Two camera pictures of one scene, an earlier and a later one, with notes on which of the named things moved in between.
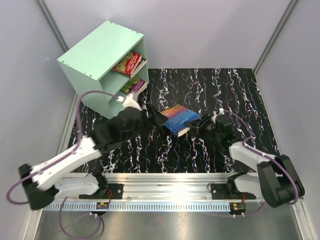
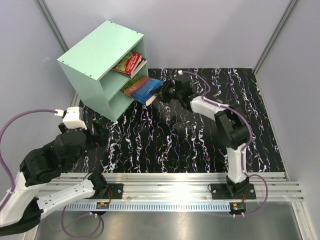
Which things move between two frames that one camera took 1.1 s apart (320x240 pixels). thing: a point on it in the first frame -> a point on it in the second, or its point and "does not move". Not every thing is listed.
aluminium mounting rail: x=162 y=187 does not move
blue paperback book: x=177 y=115 -> x=142 y=90
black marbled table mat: x=234 y=92 does not move
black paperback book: x=139 y=67 does not move
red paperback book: x=128 y=63 does not move
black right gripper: x=199 y=124 -> x=163 y=90
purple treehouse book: x=131 y=87 -> x=131 y=81
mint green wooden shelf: x=88 y=66 does not move
